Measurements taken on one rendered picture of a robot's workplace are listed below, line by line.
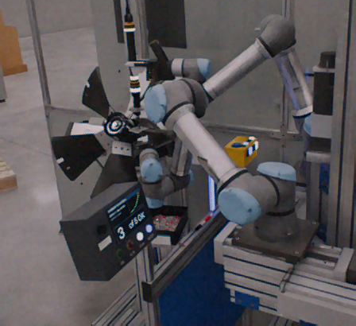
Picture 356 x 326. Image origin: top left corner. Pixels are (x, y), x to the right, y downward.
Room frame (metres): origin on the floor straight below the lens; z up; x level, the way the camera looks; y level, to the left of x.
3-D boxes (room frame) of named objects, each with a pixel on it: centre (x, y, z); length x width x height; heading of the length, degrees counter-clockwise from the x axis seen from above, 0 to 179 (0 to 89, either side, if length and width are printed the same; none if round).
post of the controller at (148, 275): (1.42, 0.13, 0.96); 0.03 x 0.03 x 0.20; 59
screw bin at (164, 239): (1.82, 0.08, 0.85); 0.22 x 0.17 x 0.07; 164
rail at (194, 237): (1.79, -0.09, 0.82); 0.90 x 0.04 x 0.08; 149
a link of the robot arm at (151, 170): (1.66, 0.10, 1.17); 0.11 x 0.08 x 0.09; 6
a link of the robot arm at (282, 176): (1.38, -0.30, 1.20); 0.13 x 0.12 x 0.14; 130
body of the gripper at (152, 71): (2.02, 0.05, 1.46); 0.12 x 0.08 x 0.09; 69
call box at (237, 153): (2.13, -0.29, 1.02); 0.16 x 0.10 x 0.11; 149
